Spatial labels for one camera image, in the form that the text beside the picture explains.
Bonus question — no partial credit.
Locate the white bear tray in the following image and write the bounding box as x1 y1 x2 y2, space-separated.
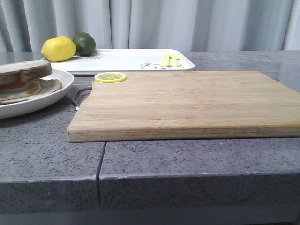
51 49 195 76

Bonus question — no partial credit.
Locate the white round plate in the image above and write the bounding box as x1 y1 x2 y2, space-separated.
0 69 74 119

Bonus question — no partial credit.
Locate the fried egg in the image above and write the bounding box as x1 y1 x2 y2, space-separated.
0 81 40 100

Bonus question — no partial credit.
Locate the lemon slice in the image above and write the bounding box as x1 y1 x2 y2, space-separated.
94 72 127 83

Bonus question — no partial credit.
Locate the bread slice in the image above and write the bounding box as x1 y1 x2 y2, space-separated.
0 60 52 86
0 79 62 105

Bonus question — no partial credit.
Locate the grey curtain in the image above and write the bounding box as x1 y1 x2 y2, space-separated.
0 0 300 52

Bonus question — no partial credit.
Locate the wooden cutting board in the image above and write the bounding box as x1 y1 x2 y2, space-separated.
67 71 300 142

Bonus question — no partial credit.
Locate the yellow plastic fork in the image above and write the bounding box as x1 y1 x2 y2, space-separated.
160 54 171 68

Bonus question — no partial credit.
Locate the yellow lemon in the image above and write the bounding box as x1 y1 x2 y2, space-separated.
41 36 76 62

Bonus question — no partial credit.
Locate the yellow plastic knife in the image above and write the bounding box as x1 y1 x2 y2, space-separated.
169 54 180 68

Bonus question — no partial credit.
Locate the green lime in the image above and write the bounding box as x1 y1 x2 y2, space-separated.
73 32 96 56

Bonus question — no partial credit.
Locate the metal cutting board handle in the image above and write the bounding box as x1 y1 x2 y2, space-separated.
72 82 93 111

